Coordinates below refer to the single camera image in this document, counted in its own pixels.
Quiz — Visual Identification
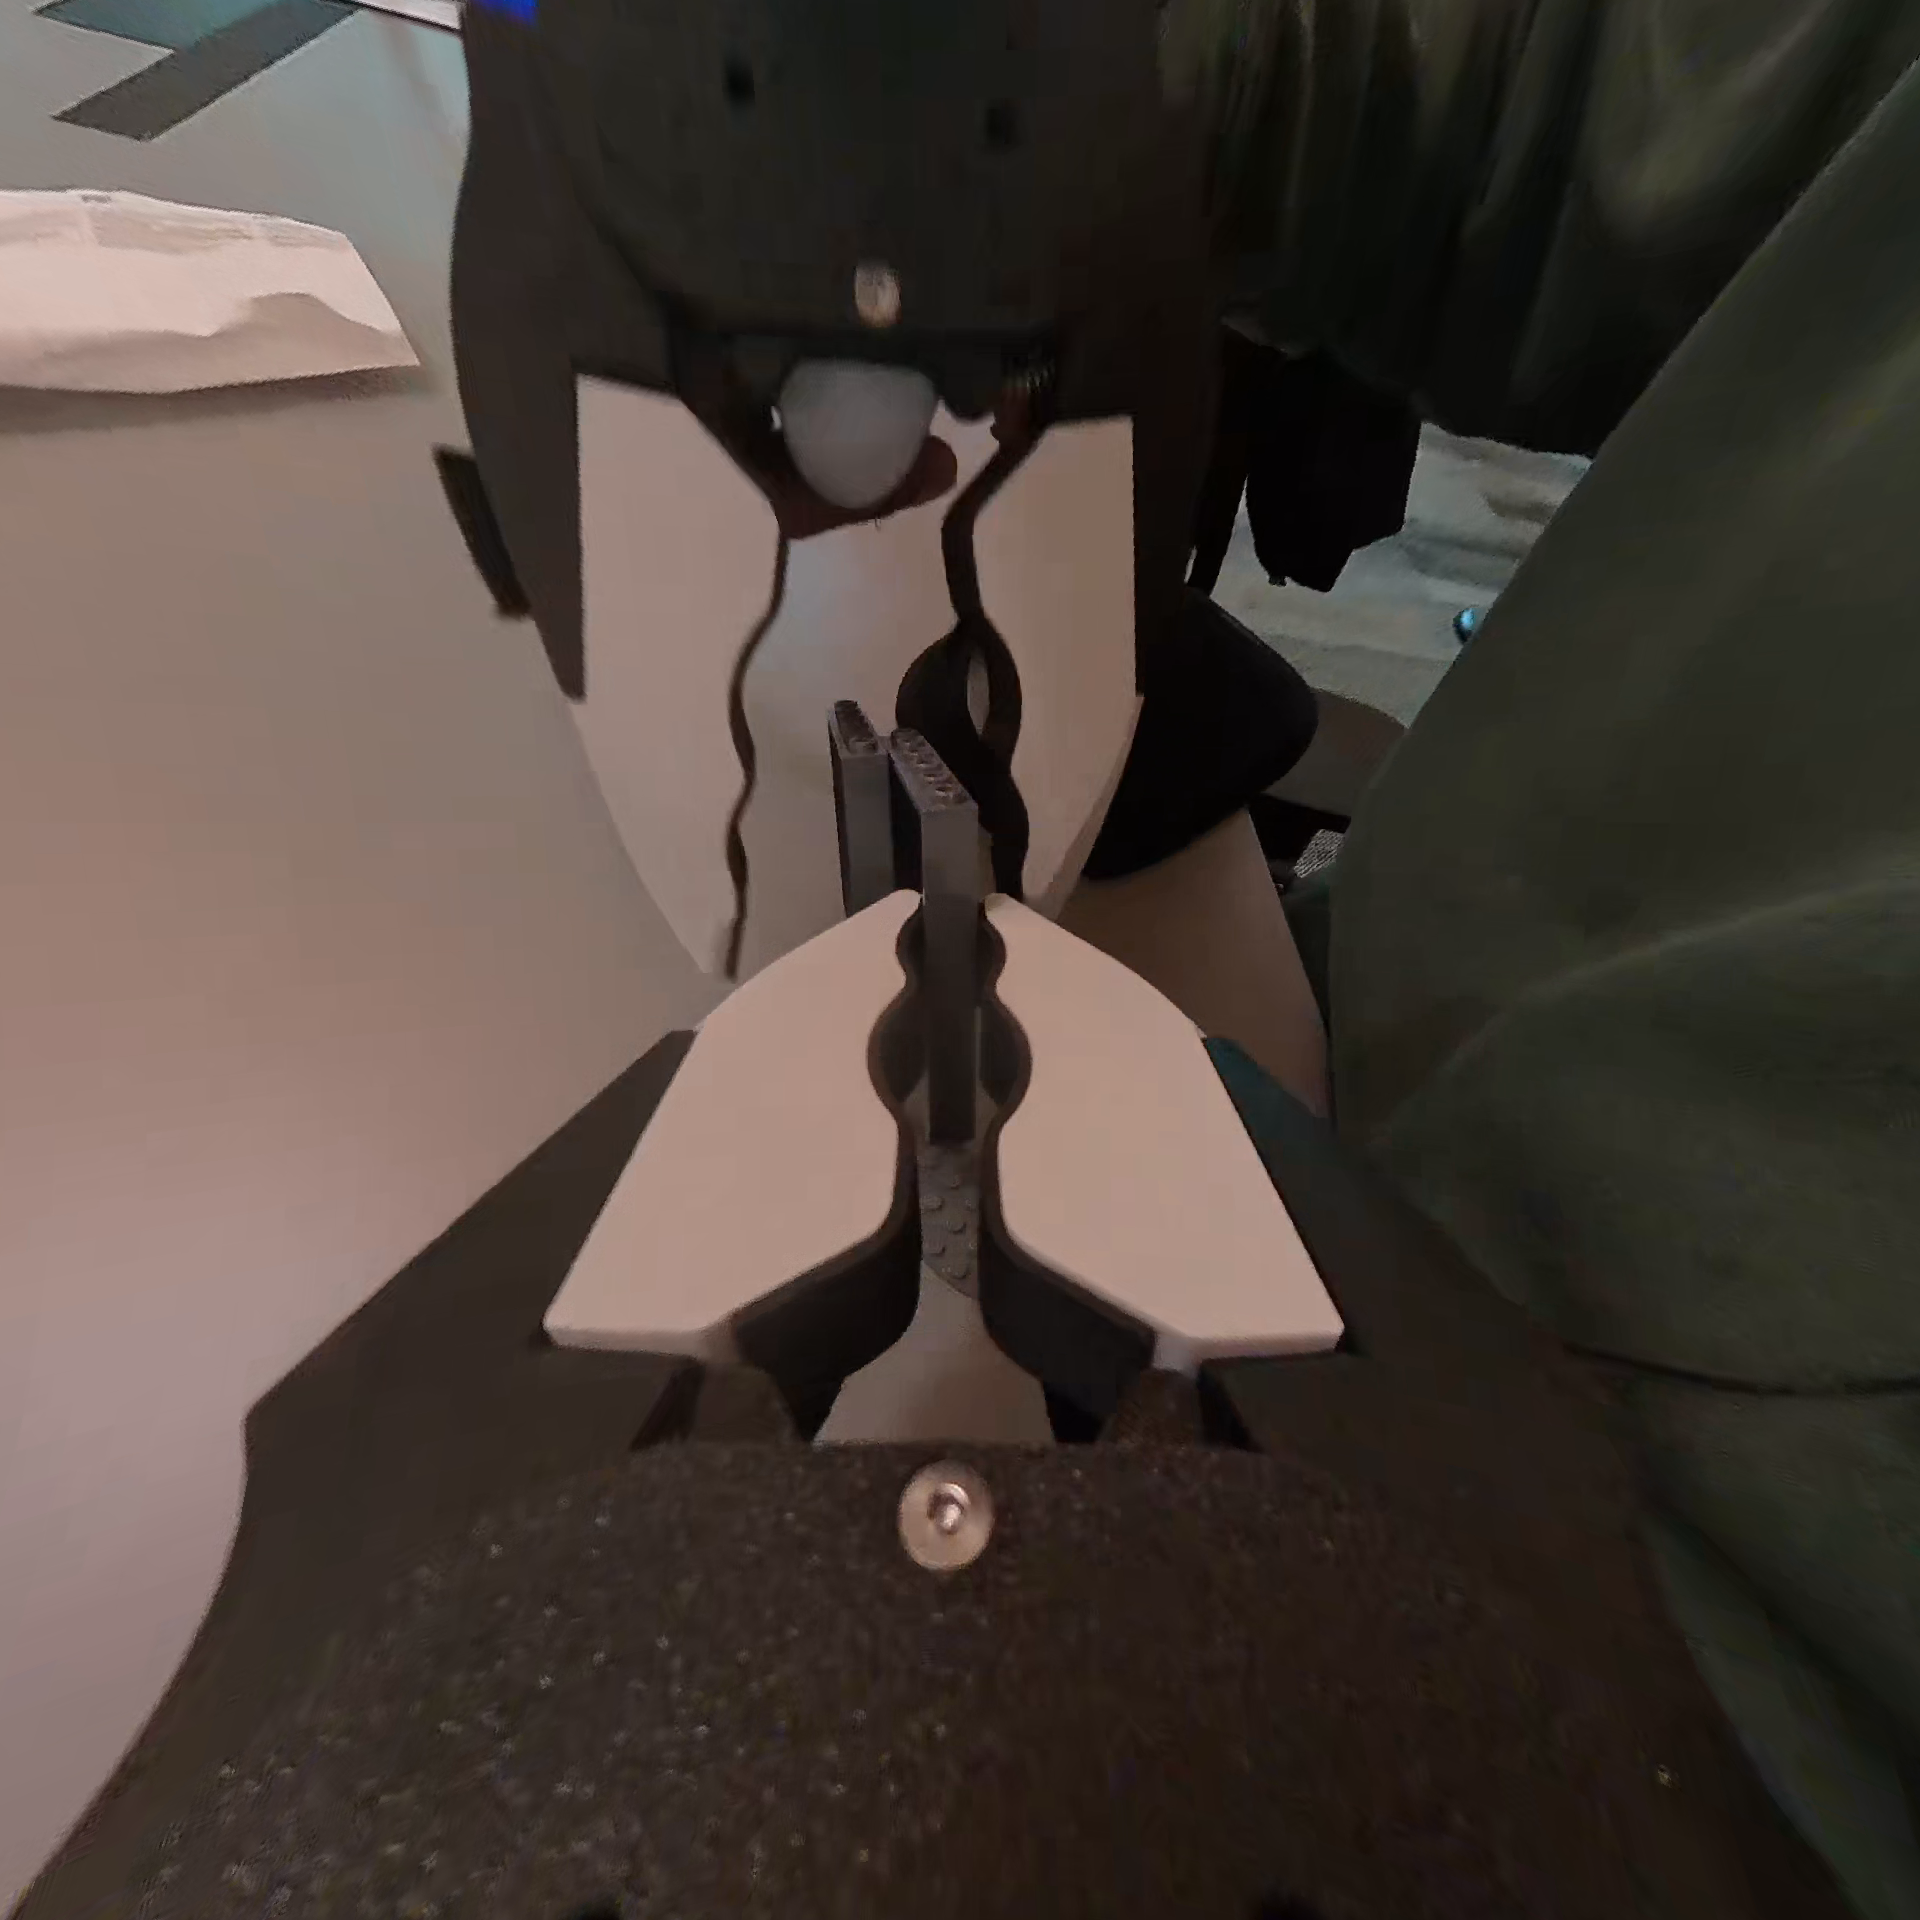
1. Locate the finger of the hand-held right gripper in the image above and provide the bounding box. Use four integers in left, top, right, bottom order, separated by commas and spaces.
896, 417, 1136, 922
575, 375, 794, 986

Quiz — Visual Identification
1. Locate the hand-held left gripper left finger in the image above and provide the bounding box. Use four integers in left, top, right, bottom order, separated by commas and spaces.
545, 887, 925, 1426

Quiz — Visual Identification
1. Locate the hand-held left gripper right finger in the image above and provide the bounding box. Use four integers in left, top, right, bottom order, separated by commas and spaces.
984, 891, 1345, 1443

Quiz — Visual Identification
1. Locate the grey rounded brick plate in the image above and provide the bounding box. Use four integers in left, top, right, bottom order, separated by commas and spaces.
912, 1140, 995, 1297

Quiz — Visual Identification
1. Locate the dark grey technic brick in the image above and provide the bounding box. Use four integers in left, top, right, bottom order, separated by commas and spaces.
829, 697, 906, 922
890, 730, 990, 1144

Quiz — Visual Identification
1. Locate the grey desk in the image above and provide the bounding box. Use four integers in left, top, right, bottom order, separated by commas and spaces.
0, 0, 1338, 1847

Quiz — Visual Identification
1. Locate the person's right hand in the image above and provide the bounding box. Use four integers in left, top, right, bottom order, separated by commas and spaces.
773, 433, 963, 544

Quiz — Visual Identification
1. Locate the white paper bag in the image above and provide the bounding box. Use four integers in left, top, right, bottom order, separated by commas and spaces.
0, 187, 426, 395

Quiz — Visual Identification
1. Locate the dark desk cable cover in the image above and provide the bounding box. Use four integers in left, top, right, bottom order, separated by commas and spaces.
37, 0, 366, 145

